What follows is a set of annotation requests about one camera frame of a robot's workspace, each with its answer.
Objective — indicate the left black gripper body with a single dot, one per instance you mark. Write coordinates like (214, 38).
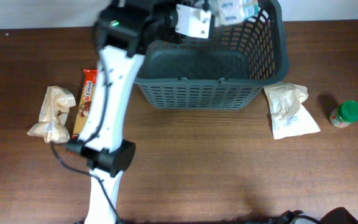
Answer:
(168, 12)

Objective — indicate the white tissue multipack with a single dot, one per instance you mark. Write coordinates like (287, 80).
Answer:
(232, 12)

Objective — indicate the grey plastic shopping basket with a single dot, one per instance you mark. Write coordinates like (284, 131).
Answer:
(224, 72)

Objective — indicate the red spaghetti packet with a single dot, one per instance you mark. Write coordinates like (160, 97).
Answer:
(85, 101)

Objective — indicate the beige paper bag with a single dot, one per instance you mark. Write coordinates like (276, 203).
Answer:
(289, 116)
(53, 115)

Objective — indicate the green lid glass jar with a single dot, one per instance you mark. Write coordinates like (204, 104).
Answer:
(345, 114)

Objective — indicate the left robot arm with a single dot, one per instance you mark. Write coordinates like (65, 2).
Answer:
(121, 35)

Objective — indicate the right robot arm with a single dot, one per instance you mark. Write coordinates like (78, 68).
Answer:
(339, 215)

